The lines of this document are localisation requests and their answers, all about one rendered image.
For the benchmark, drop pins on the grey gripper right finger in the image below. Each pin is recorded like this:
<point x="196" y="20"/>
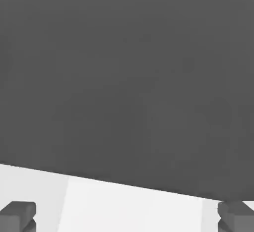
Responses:
<point x="237" y="218"/>

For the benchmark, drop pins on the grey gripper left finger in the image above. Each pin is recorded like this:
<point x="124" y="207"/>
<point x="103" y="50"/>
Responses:
<point x="16" y="217"/>

